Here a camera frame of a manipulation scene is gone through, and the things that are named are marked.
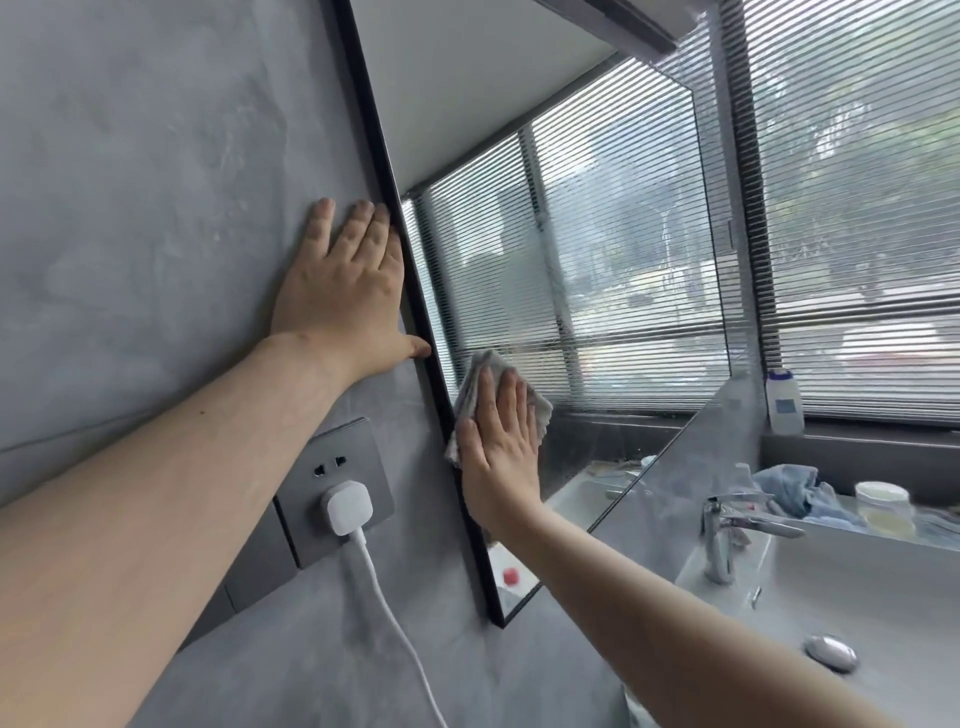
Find chrome drain stopper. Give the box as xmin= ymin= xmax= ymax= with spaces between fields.
xmin=803 ymin=634 xmax=859 ymax=675

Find white plug adapter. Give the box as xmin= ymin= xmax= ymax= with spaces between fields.
xmin=321 ymin=482 xmax=375 ymax=538

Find white wash basin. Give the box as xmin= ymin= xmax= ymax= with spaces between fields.
xmin=621 ymin=516 xmax=960 ymax=728

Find blue crumpled towel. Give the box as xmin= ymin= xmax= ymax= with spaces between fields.
xmin=752 ymin=464 xmax=865 ymax=531

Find grey blind head rail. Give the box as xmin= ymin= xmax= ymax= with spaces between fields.
xmin=583 ymin=0 xmax=710 ymax=55

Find white bottle blue label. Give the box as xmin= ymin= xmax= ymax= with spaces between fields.
xmin=764 ymin=367 xmax=807 ymax=437

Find chrome sink faucet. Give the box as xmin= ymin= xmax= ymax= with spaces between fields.
xmin=700 ymin=495 xmax=808 ymax=587

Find grey cleaning cloth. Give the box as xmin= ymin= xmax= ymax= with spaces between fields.
xmin=444 ymin=348 xmax=555 ymax=471

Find white power cable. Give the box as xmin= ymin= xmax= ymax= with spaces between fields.
xmin=348 ymin=528 xmax=451 ymax=728

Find black framed wall mirror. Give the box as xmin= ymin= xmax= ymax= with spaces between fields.
xmin=330 ymin=0 xmax=733 ymax=630

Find grey window blinds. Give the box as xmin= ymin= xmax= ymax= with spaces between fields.
xmin=697 ymin=0 xmax=960 ymax=430

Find dark grey switch panel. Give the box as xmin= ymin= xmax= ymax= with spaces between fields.
xmin=180 ymin=501 xmax=301 ymax=648

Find person's left hand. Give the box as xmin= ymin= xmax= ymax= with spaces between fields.
xmin=268 ymin=198 xmax=433 ymax=386

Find grey wall socket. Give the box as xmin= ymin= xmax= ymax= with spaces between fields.
xmin=273 ymin=417 xmax=397 ymax=571

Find person's right forearm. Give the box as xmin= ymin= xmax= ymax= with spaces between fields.
xmin=468 ymin=496 xmax=890 ymax=728

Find white lidded jar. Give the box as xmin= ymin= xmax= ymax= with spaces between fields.
xmin=854 ymin=480 xmax=914 ymax=538

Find dark window sill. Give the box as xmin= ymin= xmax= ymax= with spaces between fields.
xmin=759 ymin=416 xmax=960 ymax=455

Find person's left forearm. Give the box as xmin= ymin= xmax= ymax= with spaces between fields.
xmin=0 ymin=332 xmax=355 ymax=728

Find person's right hand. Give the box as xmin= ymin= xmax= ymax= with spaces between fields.
xmin=453 ymin=366 xmax=546 ymax=536

